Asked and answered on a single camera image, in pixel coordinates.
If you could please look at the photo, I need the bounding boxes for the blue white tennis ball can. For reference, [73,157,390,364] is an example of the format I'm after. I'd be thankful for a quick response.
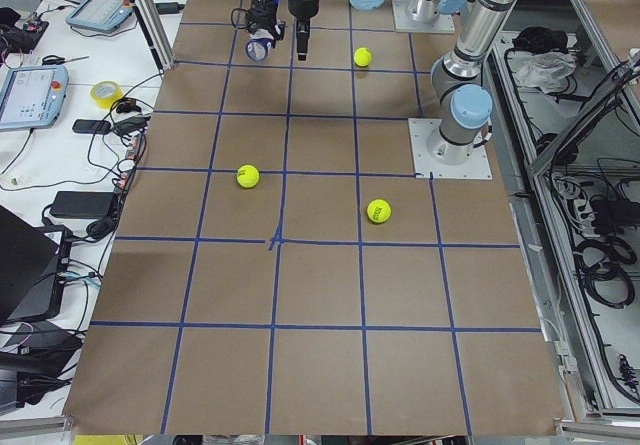
[245,38,273,62]

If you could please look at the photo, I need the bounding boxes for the tennis ball near far base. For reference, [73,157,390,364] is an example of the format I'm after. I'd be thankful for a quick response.
[353,47,373,68]

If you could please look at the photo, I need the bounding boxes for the tennis ball centre left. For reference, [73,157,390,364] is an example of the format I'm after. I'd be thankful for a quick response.
[236,164,260,189]

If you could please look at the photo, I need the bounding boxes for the tennis ball with black print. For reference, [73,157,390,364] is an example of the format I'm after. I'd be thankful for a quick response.
[366,198,392,224]

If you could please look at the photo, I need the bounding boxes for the far teach pendant tablet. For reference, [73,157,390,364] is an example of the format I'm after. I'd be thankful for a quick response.
[65,0,133,33]

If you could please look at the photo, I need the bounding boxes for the teach pendant tablet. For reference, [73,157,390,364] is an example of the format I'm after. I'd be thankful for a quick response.
[65,0,133,33]
[1,65,69,131]

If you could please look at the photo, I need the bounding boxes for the yellow tape roll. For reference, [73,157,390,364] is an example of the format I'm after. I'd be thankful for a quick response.
[90,80,124,110]

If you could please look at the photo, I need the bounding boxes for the black remote phone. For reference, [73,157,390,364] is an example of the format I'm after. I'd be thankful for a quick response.
[72,119,112,135]

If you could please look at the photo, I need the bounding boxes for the near teach pendant tablet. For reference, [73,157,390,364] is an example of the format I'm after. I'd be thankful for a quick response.
[1,65,69,131]

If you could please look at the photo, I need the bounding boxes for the brown paper mat blue grid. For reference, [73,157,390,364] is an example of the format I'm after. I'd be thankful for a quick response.
[64,0,564,436]

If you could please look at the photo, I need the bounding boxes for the white crumpled cloth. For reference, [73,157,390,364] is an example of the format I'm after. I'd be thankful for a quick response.
[514,52,577,94]

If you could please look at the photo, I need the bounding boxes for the black power adapter brick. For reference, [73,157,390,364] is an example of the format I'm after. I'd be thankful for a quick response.
[50,191,115,219]

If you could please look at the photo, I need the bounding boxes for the black laptop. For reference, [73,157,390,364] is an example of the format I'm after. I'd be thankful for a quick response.
[1,208,71,325]

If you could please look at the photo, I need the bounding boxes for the aluminium frame post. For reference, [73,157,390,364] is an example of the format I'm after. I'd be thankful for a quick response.
[129,0,174,72]

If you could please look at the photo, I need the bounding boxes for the black handled scissors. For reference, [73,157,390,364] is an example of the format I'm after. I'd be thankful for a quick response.
[41,55,88,65]

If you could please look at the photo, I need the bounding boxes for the coiled black cables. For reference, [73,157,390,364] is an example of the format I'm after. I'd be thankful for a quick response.
[572,237,637,310]

